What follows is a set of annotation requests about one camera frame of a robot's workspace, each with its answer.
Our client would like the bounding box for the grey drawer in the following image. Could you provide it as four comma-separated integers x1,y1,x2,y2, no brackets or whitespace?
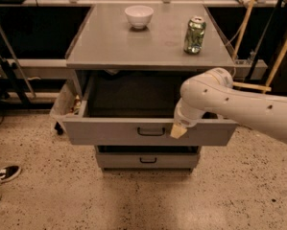
64,71,237,146
95,146,201,170

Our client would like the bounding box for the white ceramic bowl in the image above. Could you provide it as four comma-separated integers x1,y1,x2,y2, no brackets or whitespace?
125,5,154,29

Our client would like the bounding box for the grey drawer cabinet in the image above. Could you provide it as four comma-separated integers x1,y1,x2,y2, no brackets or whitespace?
65,2,235,173

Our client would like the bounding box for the black tripod stand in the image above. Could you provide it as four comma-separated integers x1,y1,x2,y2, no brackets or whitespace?
0,55,30,106

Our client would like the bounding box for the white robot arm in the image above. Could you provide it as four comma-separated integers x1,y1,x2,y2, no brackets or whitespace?
171,68,287,144

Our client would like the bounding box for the grey top drawer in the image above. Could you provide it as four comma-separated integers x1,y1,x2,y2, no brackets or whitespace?
64,71,237,146

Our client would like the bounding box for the wooden easel frame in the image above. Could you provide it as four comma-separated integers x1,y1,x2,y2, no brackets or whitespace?
244,0,287,95

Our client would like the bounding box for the clear plastic bin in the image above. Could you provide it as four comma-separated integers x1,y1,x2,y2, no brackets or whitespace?
50,80,83,132

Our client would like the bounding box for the green soda can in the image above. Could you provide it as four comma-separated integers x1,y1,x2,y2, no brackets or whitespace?
183,16,206,55

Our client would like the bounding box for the black white sneaker upper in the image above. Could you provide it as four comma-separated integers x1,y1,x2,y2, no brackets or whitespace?
0,165,21,185

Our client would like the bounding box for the grey bottom drawer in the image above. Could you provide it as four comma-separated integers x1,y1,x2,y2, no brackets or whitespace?
95,146,201,170

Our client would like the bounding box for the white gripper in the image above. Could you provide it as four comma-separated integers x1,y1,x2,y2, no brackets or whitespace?
170,98,204,139

